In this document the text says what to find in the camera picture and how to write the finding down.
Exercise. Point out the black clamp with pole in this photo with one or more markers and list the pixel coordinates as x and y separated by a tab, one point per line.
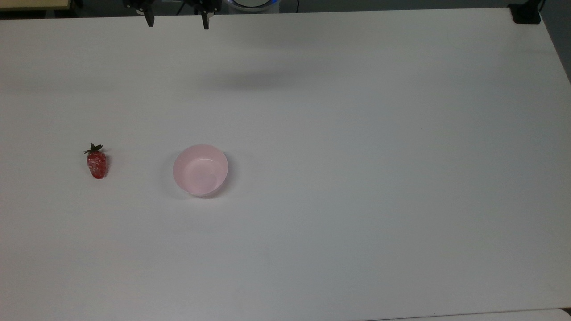
526	13

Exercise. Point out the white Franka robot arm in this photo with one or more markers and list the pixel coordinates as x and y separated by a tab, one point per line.
252	5

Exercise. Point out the pink plastic bowl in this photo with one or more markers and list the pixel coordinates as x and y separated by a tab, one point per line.
200	171

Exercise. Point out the light wooden table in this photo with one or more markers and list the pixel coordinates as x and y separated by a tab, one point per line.
31	4

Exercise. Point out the red strawberry with green leaves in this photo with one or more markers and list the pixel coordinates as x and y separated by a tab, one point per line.
97	165

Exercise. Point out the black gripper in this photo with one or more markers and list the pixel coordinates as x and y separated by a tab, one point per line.
203	4

